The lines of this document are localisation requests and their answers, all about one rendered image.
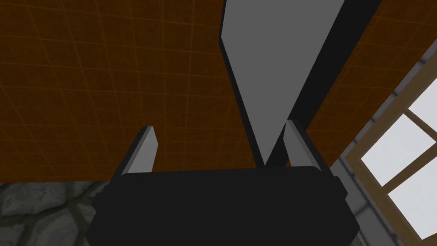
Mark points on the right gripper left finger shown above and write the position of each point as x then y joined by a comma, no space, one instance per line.
142,153

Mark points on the wooden framed window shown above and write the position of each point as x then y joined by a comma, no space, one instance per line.
397,150

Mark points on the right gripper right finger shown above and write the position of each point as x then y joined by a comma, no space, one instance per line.
297,147

